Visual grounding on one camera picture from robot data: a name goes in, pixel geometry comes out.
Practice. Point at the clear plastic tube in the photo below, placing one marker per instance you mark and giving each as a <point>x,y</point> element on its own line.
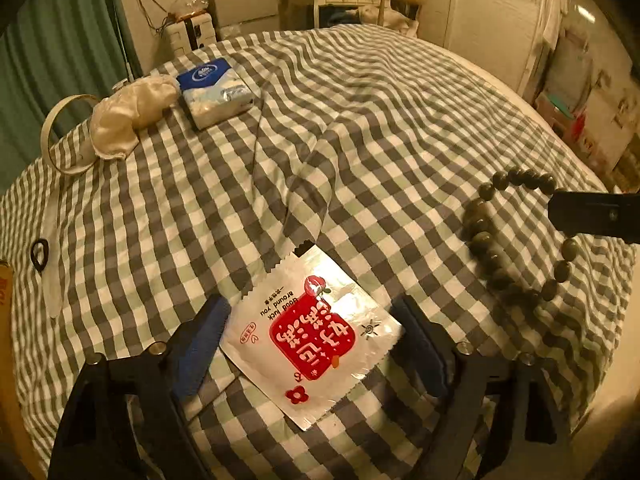
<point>51,228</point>

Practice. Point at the brown cardboard box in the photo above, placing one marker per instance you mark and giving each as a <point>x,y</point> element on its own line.
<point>14,437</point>

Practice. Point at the wooden chair with clothes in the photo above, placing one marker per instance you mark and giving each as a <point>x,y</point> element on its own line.
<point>401,16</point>

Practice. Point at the checkered bed sheet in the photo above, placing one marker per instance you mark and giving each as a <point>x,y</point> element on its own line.
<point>364,141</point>

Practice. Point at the white suitcase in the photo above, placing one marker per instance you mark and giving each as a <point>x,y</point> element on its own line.
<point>192,33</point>

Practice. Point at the blue tissue pack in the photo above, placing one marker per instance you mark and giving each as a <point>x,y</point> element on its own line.
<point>214,92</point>

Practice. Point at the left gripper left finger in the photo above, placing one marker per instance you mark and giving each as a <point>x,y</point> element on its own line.
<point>95,439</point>

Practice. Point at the cream fabric scrunchie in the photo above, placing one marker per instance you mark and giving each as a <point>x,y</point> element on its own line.
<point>115,121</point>

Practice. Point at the green curtain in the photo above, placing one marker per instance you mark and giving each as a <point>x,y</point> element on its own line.
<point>51,49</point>

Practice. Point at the grey mini fridge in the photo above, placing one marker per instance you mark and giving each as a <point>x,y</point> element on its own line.
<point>234,18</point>

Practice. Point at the white louvered wardrobe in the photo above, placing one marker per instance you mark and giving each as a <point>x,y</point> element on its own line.
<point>497,35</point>

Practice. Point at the white vanity table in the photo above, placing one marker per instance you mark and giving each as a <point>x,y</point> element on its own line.
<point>306,14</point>

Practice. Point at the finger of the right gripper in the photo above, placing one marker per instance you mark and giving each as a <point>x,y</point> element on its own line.
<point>601,214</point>

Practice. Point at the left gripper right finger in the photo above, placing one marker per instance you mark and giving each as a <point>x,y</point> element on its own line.
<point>528,438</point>

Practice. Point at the red white sachet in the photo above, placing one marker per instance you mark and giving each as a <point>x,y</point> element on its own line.
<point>306,334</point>

